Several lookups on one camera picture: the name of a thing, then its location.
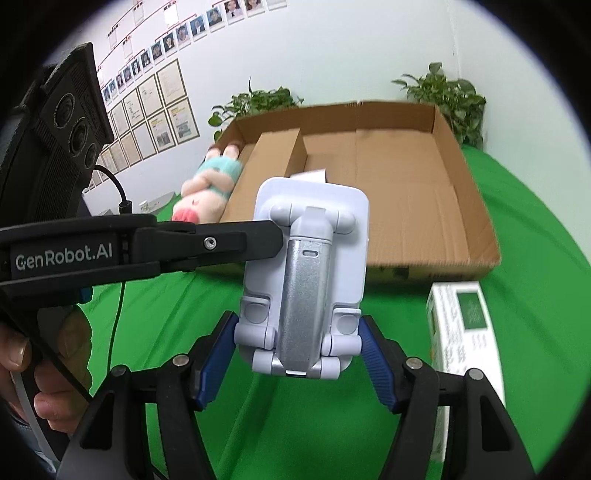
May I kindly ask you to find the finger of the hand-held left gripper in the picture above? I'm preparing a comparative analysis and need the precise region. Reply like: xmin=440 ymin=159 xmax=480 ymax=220
xmin=156 ymin=219 xmax=286 ymax=278

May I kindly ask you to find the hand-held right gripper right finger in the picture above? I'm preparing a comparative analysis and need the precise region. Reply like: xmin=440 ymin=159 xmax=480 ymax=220
xmin=358 ymin=315 xmax=536 ymax=480

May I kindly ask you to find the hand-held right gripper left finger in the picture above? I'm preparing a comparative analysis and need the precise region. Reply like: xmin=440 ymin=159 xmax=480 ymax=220
xmin=55 ymin=311 xmax=241 ymax=480

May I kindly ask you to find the pink pig plush toy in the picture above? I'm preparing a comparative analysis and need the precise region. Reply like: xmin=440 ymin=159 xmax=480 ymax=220
xmin=172 ymin=141 xmax=243 ymax=224

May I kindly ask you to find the white folding phone stand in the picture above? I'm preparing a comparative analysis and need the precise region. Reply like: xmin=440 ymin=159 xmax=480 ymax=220
xmin=233 ymin=176 xmax=371 ymax=380

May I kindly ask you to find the large cardboard box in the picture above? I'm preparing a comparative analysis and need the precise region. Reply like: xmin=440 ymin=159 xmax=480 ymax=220
xmin=216 ymin=102 xmax=502 ymax=282

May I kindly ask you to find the person's left hand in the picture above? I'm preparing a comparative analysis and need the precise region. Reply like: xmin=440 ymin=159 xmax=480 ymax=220
xmin=0 ymin=310 xmax=94 ymax=435

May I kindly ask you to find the white green-label medicine box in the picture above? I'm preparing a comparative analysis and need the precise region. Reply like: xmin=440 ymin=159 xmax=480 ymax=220
xmin=425 ymin=280 xmax=506 ymax=462

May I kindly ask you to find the large-leaf potted green plant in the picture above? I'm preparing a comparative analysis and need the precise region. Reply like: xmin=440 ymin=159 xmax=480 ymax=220
xmin=208 ymin=78 xmax=305 ymax=141

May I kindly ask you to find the green tablecloth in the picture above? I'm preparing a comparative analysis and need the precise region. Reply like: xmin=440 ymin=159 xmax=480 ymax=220
xmin=76 ymin=145 xmax=591 ymax=480

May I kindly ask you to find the row of portrait photos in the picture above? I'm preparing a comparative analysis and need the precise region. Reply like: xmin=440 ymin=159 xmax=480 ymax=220
xmin=102 ymin=0 xmax=269 ymax=104

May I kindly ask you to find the small-leaf potted green plant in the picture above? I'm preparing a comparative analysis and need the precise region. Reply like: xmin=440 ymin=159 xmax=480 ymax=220
xmin=392 ymin=62 xmax=488 ymax=151

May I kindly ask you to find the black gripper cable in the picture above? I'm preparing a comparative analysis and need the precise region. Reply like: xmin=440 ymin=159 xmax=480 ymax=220
xmin=92 ymin=165 xmax=134 ymax=370

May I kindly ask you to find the wall of framed certificates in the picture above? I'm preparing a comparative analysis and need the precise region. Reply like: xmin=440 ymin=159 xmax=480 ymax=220
xmin=83 ymin=58 xmax=201 ymax=195

